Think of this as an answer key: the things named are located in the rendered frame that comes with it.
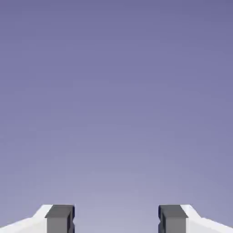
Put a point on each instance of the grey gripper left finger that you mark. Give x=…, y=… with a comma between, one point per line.
x=56, y=220

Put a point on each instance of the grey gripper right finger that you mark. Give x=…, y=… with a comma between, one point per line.
x=174, y=220

